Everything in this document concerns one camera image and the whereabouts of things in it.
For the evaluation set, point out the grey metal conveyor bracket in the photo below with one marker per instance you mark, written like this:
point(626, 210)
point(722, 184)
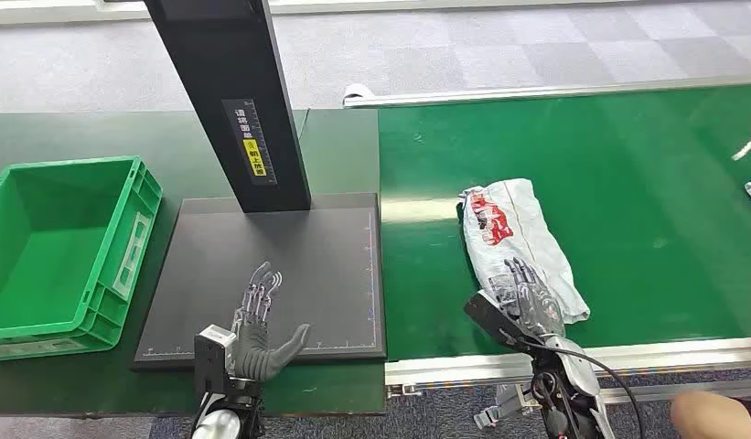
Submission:
point(499, 409)

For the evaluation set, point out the black yellow column label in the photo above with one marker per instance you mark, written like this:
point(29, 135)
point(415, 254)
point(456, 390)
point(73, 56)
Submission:
point(251, 145)

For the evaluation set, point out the black scanner machine with column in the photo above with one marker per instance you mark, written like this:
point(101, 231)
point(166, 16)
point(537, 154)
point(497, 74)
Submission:
point(278, 260)

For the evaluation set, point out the aluminium conveyor side rail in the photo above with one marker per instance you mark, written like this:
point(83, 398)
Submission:
point(666, 354)
point(532, 92)

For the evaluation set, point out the white conveyor end cap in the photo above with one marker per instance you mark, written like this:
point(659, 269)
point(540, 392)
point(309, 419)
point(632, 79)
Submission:
point(357, 92)

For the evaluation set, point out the green plastic crate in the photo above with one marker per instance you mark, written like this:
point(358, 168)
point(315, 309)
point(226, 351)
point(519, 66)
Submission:
point(54, 254)

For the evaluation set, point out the green conveyor belt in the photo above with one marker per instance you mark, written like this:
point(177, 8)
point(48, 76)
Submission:
point(623, 212)

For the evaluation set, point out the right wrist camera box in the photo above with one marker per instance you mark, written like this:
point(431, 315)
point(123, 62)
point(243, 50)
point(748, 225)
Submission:
point(490, 318)

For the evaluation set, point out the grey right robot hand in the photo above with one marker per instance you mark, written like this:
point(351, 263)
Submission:
point(535, 306)

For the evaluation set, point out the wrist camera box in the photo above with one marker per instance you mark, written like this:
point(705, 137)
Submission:
point(212, 357)
point(490, 318)

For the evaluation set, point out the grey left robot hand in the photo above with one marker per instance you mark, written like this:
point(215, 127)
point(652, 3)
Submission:
point(254, 354)

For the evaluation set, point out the person's knee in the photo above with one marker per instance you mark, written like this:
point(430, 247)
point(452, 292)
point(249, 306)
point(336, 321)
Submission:
point(708, 417)

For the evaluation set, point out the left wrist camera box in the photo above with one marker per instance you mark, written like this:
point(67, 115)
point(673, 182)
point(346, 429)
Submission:
point(212, 357)

